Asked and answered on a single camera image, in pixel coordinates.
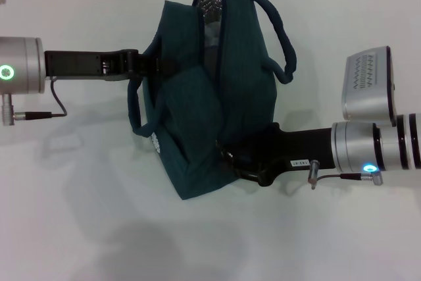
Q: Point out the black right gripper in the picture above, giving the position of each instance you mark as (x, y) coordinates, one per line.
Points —
(302, 149)

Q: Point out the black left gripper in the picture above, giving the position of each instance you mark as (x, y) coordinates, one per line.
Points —
(79, 64)

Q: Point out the teal fabric lunch bag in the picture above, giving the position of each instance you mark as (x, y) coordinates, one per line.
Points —
(237, 80)

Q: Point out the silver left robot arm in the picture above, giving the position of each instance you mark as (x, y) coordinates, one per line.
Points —
(23, 64)

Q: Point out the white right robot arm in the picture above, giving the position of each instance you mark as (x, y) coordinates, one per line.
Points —
(371, 146)

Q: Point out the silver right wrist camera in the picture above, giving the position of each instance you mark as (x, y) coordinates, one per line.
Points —
(368, 87)

